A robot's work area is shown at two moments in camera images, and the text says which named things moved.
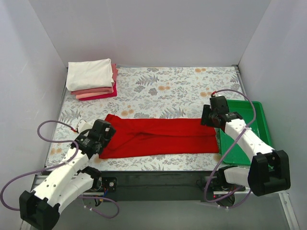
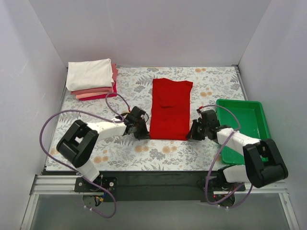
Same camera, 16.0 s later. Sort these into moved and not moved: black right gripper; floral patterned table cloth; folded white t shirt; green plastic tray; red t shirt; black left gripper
Moved: black left gripper; black right gripper; red t shirt
Not moved: folded white t shirt; floral patterned table cloth; green plastic tray
